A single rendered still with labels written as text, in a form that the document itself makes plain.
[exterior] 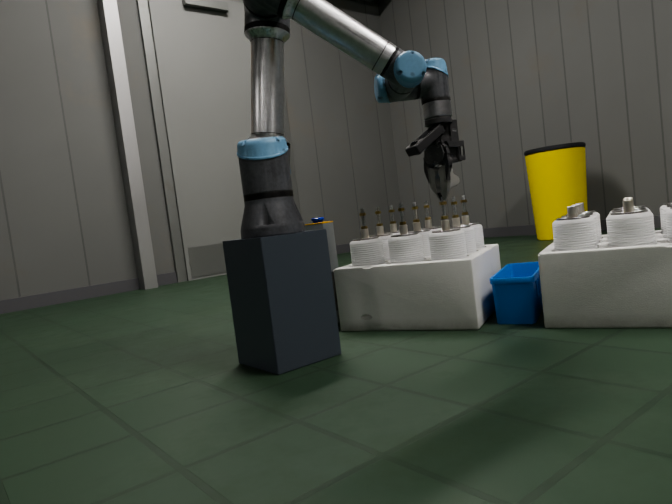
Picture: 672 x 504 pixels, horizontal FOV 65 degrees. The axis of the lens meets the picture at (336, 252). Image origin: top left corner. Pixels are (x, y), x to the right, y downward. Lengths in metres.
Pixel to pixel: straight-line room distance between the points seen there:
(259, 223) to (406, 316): 0.48
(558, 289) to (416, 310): 0.35
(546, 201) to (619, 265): 2.47
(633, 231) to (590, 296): 0.17
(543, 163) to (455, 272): 2.46
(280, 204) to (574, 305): 0.72
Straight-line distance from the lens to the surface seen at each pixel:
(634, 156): 4.11
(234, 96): 4.33
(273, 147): 1.21
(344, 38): 1.30
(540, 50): 4.48
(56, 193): 3.79
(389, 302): 1.43
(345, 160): 4.90
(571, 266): 1.32
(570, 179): 3.76
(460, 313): 1.37
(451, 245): 1.39
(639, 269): 1.32
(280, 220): 1.18
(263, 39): 1.42
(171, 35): 4.25
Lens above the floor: 0.32
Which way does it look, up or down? 4 degrees down
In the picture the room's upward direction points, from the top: 7 degrees counter-clockwise
